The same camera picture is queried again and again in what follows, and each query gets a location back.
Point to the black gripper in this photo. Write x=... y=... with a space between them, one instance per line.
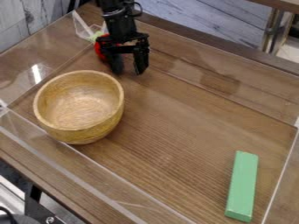
x=136 y=45

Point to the green rectangular block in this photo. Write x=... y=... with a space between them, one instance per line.
x=241 y=189

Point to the wooden bowl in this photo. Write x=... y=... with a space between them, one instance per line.
x=78 y=106

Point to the clear acrylic tray wall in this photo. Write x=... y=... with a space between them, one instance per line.
x=96 y=194

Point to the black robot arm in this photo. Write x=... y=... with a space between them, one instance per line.
x=118 y=18

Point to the clear acrylic corner bracket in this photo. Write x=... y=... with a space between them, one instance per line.
x=86 y=32

